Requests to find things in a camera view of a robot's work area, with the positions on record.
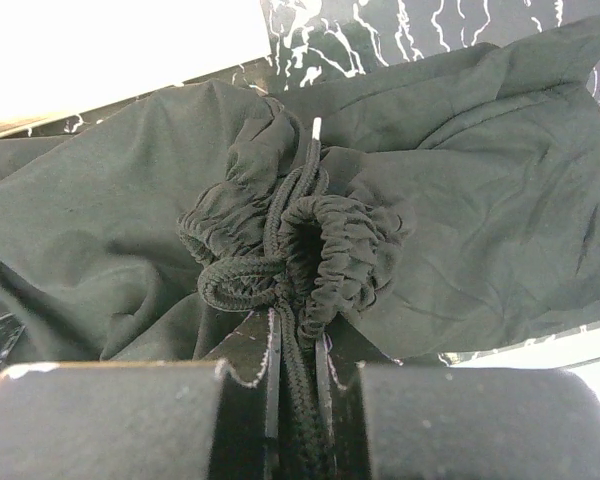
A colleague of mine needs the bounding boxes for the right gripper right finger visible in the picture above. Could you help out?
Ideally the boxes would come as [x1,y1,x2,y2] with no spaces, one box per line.
[315,338,600,479]

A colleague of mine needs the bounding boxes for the black trousers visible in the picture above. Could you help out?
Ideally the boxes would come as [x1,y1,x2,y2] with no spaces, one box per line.
[0,15,600,479]

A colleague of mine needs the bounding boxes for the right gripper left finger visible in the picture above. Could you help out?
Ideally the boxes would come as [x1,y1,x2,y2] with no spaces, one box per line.
[0,310,281,479]

